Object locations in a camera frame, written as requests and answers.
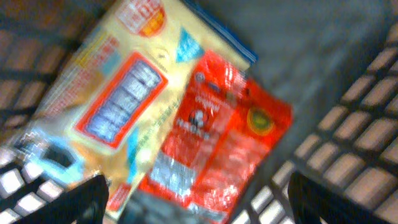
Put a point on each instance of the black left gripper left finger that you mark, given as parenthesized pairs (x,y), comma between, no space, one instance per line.
(85,204)

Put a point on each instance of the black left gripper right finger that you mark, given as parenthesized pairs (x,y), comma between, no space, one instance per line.
(311,203)

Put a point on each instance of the beige wet wipes pack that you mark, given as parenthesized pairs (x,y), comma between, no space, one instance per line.
(115,101)

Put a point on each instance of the red Hacks candy bag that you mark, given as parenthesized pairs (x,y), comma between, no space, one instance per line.
(225,126)

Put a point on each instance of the grey plastic mesh basket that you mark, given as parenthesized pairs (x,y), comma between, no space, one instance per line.
(334,61)

